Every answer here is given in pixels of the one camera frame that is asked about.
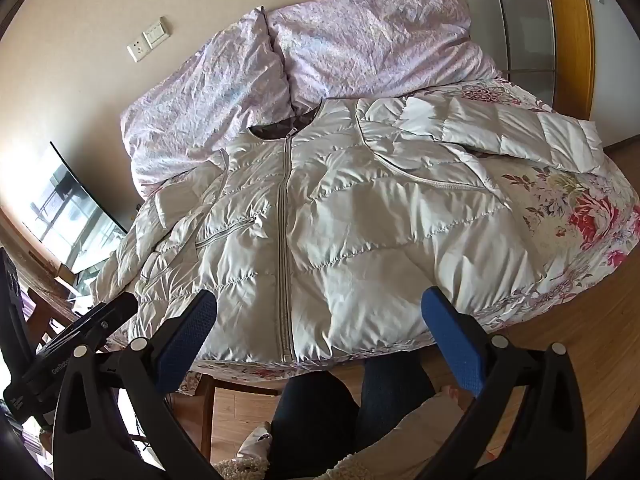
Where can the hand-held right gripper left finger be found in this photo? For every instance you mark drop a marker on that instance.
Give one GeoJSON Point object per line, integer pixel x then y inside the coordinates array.
{"type": "Point", "coordinates": [192, 330]}

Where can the white light switch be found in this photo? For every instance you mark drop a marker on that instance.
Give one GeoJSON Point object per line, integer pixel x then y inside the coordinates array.
{"type": "Point", "coordinates": [156, 31]}

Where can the white puffer jacket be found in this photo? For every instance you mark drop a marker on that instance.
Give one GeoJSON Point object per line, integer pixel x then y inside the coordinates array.
{"type": "Point", "coordinates": [350, 220]}

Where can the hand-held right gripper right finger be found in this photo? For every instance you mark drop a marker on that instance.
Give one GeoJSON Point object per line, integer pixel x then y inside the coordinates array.
{"type": "Point", "coordinates": [450, 340]}

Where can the person's right leg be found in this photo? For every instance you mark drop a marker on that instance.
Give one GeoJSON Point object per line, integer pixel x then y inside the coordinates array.
{"type": "Point", "coordinates": [395, 395]}

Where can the person's leg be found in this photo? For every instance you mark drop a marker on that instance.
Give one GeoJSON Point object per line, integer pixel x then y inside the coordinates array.
{"type": "Point", "coordinates": [395, 395]}
{"type": "Point", "coordinates": [315, 425]}

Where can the flat screen television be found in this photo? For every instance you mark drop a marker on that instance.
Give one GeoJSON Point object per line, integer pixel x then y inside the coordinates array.
{"type": "Point", "coordinates": [65, 205]}

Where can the pink patterned pillow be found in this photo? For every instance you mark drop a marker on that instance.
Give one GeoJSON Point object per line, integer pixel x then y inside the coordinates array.
{"type": "Point", "coordinates": [225, 95]}
{"type": "Point", "coordinates": [575, 35]}

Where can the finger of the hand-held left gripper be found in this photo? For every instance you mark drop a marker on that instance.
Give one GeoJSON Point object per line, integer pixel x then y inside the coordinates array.
{"type": "Point", "coordinates": [107, 312]}

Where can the pink patterned pillow right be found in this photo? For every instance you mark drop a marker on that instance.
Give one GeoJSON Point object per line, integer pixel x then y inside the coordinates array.
{"type": "Point", "coordinates": [575, 35]}

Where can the pink patterned pillow left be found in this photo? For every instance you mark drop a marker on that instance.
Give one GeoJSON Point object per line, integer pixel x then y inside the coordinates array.
{"type": "Point", "coordinates": [225, 95]}

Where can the frosted glass sliding door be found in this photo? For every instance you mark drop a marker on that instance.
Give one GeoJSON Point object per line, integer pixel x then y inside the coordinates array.
{"type": "Point", "coordinates": [520, 25]}

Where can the person's left leg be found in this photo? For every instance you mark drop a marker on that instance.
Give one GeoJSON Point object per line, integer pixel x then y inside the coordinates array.
{"type": "Point", "coordinates": [315, 425]}

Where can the white wall socket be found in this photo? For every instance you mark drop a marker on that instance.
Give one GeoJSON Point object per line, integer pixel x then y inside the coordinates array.
{"type": "Point", "coordinates": [136, 52]}

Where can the wooden television cabinet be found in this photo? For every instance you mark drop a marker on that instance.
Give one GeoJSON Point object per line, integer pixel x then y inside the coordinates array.
{"type": "Point", "coordinates": [50, 300]}

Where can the floral bed sheet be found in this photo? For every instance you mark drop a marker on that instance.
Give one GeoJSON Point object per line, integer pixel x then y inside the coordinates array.
{"type": "Point", "coordinates": [565, 210]}

